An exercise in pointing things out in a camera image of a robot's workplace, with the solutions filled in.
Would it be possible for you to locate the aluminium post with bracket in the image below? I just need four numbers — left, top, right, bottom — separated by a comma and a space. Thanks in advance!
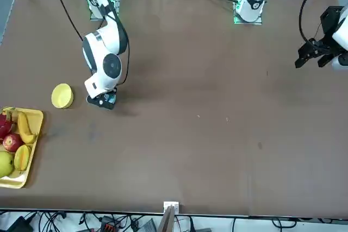
159, 201, 181, 232

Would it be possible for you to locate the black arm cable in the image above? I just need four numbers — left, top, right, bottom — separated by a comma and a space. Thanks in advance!
299, 0, 326, 44
46, 0, 131, 87

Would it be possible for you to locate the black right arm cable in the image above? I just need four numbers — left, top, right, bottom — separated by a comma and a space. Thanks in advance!
46, 0, 131, 87

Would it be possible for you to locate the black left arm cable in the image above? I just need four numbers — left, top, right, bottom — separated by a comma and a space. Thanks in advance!
299, 0, 326, 44

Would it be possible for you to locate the red apple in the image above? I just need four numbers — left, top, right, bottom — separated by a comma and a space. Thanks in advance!
2, 133, 24, 153

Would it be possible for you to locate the yellow banana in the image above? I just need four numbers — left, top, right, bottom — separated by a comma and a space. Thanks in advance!
16, 111, 39, 145

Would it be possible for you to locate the yellow plastic tray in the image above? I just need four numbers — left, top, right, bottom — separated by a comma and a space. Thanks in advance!
0, 106, 44, 189

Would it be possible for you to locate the yellow-green round fruit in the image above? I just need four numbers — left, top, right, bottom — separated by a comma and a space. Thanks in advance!
0, 151, 15, 178

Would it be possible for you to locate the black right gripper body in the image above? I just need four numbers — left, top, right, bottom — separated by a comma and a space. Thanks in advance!
86, 87, 118, 111

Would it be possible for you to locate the pink dragon fruit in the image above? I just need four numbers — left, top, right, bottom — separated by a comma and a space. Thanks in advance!
0, 106, 18, 145

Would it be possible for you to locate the yellow star fruit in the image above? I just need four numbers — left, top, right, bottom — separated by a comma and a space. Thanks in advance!
13, 144, 32, 172

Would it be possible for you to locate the metal mounting plate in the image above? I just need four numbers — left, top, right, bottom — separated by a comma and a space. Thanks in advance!
86, 0, 122, 22
232, 0, 263, 26

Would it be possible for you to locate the yellow bowl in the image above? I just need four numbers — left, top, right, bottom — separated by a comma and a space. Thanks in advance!
51, 83, 74, 110

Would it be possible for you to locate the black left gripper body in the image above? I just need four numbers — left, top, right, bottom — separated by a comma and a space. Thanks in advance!
320, 5, 344, 43

